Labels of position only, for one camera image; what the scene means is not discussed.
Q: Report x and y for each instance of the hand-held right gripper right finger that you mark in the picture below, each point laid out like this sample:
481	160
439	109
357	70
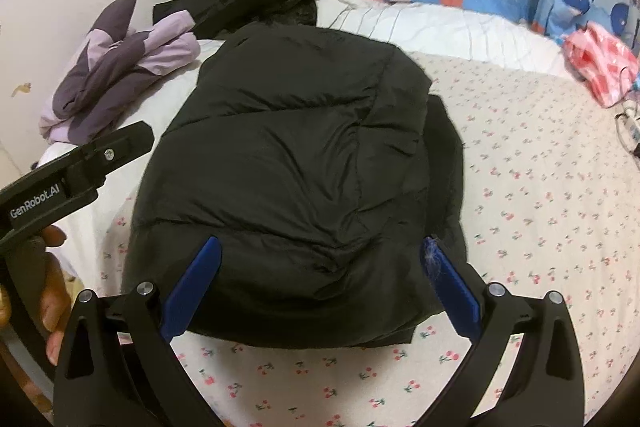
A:
450	292

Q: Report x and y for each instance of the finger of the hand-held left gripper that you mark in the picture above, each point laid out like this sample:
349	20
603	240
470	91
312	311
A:
125	142

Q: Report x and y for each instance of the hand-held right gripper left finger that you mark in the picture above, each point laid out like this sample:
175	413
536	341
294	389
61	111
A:
195	287

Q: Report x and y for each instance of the black puffer jacket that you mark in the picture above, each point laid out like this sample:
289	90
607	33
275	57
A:
300	157

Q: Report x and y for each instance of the person's left hand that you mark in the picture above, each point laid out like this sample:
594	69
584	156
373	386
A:
54	297

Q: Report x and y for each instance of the black puffer jacket laid flat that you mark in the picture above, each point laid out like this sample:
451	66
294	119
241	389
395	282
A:
525	182

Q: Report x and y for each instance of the white pinstriped quilt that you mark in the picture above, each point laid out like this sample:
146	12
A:
450	32

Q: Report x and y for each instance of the pink checked cloth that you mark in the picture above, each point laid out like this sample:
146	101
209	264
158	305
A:
600	62

